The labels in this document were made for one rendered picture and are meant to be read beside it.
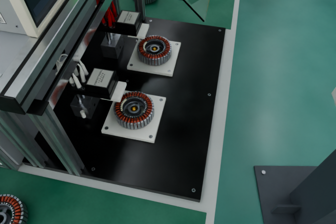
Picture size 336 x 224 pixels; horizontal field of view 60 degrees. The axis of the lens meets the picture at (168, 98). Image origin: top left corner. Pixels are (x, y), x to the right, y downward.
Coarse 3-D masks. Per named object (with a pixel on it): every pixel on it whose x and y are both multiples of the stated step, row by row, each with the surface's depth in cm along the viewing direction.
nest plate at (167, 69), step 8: (136, 48) 99; (160, 48) 99; (176, 48) 99; (136, 56) 97; (176, 56) 97; (128, 64) 94; (136, 64) 94; (144, 64) 94; (160, 64) 94; (168, 64) 94; (152, 72) 93; (160, 72) 93; (168, 72) 92
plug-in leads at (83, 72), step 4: (60, 56) 69; (64, 60) 69; (56, 64) 69; (60, 64) 69; (80, 64) 73; (76, 68) 75; (80, 68) 72; (84, 68) 74; (56, 72) 73; (76, 72) 75; (80, 72) 72; (84, 72) 75; (88, 72) 77; (76, 76) 76; (80, 76) 73; (84, 76) 74; (72, 80) 74; (76, 80) 71; (84, 80) 74; (76, 84) 72; (80, 84) 73; (80, 88) 74
